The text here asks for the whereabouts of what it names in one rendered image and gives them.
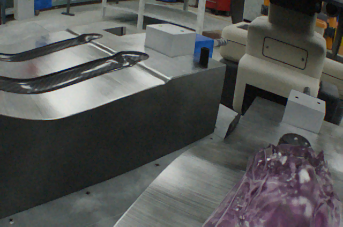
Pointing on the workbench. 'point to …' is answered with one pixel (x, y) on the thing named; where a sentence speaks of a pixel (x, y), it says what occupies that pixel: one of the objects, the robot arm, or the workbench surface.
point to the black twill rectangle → (233, 124)
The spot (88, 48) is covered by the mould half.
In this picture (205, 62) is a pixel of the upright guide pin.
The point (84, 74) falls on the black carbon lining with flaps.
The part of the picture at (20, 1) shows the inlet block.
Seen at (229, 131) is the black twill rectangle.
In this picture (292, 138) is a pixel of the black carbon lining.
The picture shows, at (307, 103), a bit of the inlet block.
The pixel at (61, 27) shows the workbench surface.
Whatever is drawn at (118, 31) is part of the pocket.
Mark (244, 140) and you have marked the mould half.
